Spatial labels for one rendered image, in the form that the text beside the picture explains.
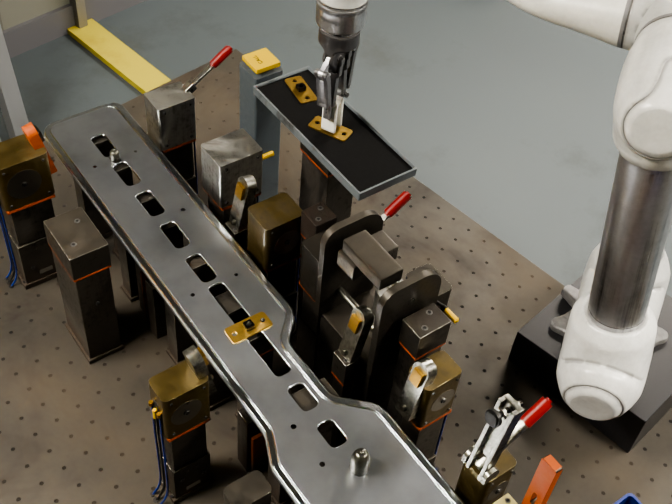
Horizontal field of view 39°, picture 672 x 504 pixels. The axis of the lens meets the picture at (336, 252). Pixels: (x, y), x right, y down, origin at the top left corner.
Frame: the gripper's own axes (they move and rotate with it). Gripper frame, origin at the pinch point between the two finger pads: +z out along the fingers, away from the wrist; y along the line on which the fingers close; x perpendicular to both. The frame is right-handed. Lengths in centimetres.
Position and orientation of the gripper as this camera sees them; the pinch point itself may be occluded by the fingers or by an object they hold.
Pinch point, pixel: (332, 112)
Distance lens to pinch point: 187.5
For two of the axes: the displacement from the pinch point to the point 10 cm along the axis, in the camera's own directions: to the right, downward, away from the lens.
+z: -0.7, 6.7, 7.4
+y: -4.9, 6.2, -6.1
